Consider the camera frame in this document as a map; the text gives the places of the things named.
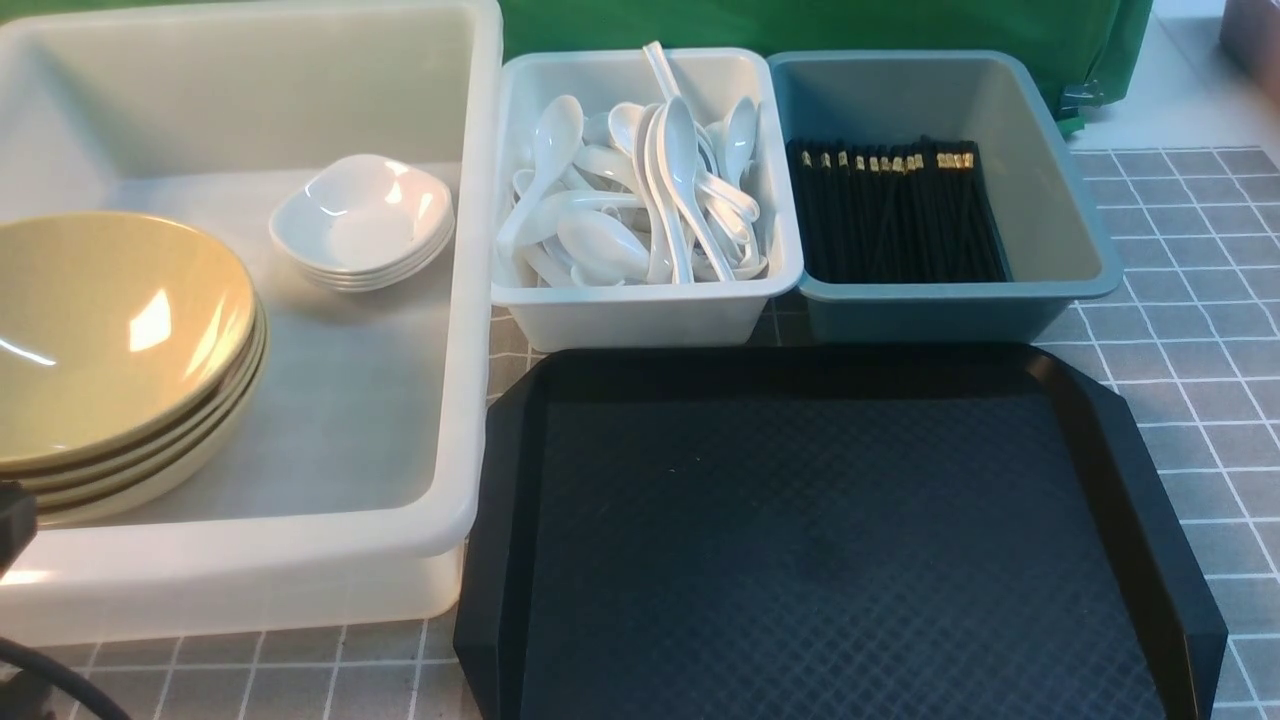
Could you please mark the white square sauce dish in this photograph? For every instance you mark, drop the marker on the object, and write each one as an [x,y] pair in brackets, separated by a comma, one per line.
[364,214]

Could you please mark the yellow-green noodle bowl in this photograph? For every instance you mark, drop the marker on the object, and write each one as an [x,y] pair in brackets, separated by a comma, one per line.
[113,324]

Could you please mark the white soup spoon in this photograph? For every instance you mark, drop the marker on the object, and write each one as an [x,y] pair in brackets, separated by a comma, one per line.
[677,146]

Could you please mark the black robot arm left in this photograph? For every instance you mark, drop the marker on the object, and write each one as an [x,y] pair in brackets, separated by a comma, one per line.
[19,522]

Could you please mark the bottom stacked yellow-green bowl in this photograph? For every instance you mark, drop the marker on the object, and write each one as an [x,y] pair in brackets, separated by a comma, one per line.
[193,457]

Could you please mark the stacked yellow-green bowl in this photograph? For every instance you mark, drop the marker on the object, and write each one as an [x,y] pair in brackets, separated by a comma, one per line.
[193,457]
[155,462]
[53,479]

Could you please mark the top stacked yellow-green bowl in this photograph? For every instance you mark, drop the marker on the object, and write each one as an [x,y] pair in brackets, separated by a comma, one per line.
[53,479]

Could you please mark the middle stacked yellow-green bowl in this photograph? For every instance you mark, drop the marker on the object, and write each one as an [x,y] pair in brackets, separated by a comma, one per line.
[155,462]

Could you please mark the white spoon bin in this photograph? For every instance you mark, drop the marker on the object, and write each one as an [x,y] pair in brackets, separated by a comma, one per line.
[697,314]

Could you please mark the pile of white spoons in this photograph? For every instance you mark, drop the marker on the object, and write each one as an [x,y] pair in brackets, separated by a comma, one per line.
[585,205]

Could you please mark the black serving tray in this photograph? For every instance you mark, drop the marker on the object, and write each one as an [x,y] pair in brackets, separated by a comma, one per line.
[828,532]

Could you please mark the lower stacked white dish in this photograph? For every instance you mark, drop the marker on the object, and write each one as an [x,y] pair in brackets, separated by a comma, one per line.
[368,282]

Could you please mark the stacked white dish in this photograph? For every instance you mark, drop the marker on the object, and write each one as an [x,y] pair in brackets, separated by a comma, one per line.
[368,282]
[353,254]

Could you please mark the bundle of black chopsticks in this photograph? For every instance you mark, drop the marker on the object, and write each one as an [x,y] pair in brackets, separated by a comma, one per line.
[916,213]

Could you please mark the top stacked white dish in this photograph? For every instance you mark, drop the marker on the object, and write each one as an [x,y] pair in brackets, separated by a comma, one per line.
[353,254]

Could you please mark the large white plastic tub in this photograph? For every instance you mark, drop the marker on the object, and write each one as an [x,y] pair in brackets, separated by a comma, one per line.
[346,491]

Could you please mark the blue-grey chopstick bin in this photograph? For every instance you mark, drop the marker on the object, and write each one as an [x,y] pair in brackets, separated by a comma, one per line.
[1056,245]

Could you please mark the green cloth backdrop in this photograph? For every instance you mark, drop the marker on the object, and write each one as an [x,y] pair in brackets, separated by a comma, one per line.
[1079,54]

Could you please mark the grey checked tablecloth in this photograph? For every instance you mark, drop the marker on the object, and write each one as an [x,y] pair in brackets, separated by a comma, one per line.
[1190,340]

